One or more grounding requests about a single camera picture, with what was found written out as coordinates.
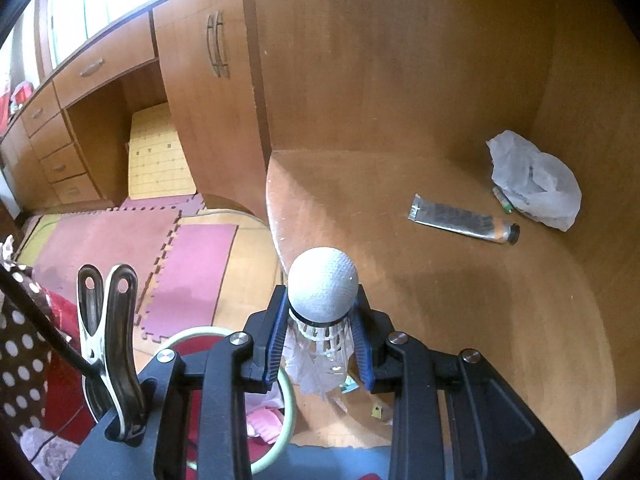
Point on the pink patterned packet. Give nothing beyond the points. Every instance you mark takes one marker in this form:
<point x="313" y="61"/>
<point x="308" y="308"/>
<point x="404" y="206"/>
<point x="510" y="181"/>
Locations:
<point x="265" y="420"/>

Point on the white shuttlecock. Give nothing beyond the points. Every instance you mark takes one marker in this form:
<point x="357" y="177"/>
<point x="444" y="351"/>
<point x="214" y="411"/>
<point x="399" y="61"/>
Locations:
<point x="322" y="280"/>

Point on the purple foam floor mat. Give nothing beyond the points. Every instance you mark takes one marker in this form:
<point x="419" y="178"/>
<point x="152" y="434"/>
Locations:
<point x="200" y="260"/>

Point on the red bin with green rim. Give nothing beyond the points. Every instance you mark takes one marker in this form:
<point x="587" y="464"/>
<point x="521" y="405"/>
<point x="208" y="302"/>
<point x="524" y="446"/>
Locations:
<point x="196" y="346"/>

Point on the metal spring clip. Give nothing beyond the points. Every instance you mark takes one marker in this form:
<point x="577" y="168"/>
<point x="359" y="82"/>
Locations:
<point x="120" y="320"/>

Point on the wooden corner shelf unit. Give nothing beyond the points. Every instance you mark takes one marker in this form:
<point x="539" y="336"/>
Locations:
<point x="400" y="110"/>

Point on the brown polka dot blanket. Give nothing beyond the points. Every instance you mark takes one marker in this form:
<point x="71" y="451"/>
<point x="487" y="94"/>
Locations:
<point x="20" y="360"/>

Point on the wooden wardrobe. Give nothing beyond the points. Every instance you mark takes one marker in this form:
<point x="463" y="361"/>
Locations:
<point x="200" y="135"/>

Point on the pink fluffy blanket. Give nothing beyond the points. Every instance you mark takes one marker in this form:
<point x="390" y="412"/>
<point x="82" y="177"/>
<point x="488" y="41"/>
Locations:
<point x="50" y="455"/>

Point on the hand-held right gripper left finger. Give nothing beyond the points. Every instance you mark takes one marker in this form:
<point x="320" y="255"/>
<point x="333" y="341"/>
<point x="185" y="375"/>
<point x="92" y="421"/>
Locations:
<point x="276" y="340"/>

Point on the small green lighter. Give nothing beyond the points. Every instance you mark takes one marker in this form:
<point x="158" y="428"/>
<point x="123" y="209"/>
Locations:
<point x="502" y="199"/>

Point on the blue foam floor mat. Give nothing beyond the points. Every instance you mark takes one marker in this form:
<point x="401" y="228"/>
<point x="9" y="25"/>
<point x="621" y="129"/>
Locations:
<point x="340" y="465"/>

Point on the pink foam floor mat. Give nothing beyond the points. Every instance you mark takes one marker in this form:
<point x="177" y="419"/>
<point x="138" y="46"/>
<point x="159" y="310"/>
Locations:
<point x="100" y="245"/>

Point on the red hanging cloth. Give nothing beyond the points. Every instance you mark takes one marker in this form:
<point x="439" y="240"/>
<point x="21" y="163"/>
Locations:
<point x="5" y="110"/>

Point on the bright window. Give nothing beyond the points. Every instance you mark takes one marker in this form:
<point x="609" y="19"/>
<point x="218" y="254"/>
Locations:
<point x="115" y="0"/>

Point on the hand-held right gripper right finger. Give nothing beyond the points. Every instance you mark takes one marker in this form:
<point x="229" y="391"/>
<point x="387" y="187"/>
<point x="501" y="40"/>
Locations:
<point x="364" y="360"/>

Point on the red pink desk item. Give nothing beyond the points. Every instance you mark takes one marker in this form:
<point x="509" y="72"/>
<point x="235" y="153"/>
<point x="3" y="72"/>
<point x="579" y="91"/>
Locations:
<point x="22" y="94"/>

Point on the yellow checked mat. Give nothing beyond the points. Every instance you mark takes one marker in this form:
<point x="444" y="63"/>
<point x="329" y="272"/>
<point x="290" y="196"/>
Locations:
<point x="155" y="155"/>

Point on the white plastic bag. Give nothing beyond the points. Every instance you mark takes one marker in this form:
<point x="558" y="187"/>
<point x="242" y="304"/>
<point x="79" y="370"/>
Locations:
<point x="540" y="180"/>

